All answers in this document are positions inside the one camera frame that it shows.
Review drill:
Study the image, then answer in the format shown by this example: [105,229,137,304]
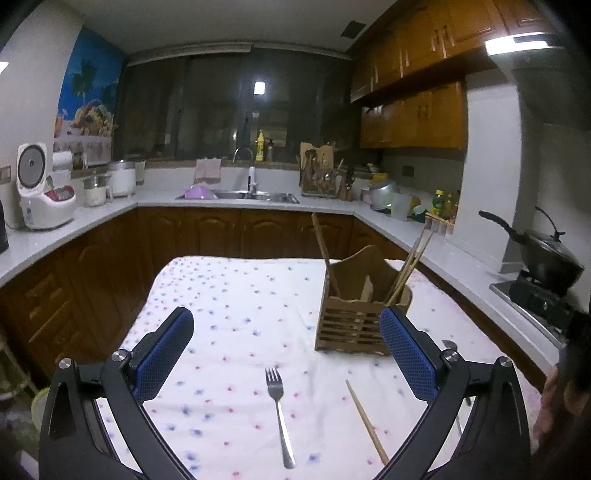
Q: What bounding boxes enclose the steel pot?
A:
[368,180,399,212]

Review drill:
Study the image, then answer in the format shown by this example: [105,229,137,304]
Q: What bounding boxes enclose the glass lidded jug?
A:
[82,173,114,208]

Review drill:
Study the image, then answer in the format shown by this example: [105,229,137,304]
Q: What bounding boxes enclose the black lidded wok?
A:
[479,206,585,296]

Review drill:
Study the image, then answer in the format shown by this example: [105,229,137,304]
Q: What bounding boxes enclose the wire utensil rack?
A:
[301,168,339,198]

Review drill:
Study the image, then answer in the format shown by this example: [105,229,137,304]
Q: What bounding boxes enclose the white rice cooker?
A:
[17,143,77,230]

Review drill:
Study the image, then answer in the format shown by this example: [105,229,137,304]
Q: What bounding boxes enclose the tropical fruit wall poster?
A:
[52,27,127,167]

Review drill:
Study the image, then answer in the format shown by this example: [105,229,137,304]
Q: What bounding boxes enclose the person's right hand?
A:
[531,370,591,480]

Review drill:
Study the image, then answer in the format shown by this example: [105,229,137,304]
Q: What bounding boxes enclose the stainless steel sink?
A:
[174,188,301,205]

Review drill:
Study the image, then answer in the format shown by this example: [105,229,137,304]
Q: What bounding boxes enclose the steel range hood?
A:
[484,31,591,127]

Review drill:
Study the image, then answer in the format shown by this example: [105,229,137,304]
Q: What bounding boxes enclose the knife block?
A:
[338,158,357,202]

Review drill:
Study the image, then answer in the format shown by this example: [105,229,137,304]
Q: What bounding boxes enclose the white electric cooking pot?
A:
[107,159,138,198]

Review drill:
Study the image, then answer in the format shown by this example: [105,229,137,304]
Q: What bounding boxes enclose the wooden chopstick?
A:
[390,227,431,306]
[345,379,390,466]
[311,212,342,298]
[394,230,436,306]
[385,224,424,304]

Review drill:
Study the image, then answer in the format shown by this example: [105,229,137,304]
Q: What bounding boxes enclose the gas stove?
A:
[489,270,580,344]

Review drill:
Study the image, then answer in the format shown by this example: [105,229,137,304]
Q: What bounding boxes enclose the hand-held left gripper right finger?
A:
[372,306,532,480]

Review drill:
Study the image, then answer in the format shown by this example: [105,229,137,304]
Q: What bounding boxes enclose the steel fork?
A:
[264,367,297,470]

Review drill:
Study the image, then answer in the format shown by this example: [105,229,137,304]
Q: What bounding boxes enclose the slatted wooden utensil holder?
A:
[314,244,413,357]

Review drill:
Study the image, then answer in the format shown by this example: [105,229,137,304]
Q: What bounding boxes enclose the dark kitchen window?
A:
[113,44,354,162]

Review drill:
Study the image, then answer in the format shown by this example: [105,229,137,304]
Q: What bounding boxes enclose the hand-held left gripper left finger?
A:
[39,306,195,480]

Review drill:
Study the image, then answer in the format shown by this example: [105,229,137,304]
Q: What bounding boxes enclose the translucent plastic container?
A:
[390,193,413,221]

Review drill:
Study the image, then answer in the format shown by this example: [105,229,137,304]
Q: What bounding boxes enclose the brown wooden upper cabinets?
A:
[349,0,561,151]

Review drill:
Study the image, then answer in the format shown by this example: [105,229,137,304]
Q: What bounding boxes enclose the green plastic bucket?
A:
[31,387,51,437]

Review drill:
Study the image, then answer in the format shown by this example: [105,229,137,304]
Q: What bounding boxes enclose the pink dish cloth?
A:
[193,158,222,184]

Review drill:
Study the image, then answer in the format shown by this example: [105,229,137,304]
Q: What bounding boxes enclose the wooden cutting board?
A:
[300,142,335,185]

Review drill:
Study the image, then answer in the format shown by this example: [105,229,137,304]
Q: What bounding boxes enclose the floral white tablecloth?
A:
[95,255,543,480]

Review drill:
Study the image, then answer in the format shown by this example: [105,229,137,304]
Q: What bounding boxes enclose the steel spoon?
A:
[442,340,472,437]

